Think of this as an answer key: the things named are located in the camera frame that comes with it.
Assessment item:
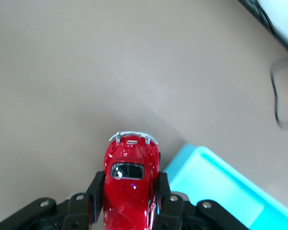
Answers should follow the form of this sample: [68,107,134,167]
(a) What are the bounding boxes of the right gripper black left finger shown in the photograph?
[0,170,106,230]

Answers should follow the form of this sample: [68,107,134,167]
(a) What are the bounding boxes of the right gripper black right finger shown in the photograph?
[155,152,251,230]

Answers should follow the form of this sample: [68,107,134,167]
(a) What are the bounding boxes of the red beetle toy car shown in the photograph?
[102,130,161,230]

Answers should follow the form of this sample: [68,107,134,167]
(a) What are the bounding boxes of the blue plastic box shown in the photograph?
[163,143,288,230]

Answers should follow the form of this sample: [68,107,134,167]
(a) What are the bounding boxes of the black looped cable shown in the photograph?
[270,57,288,131]

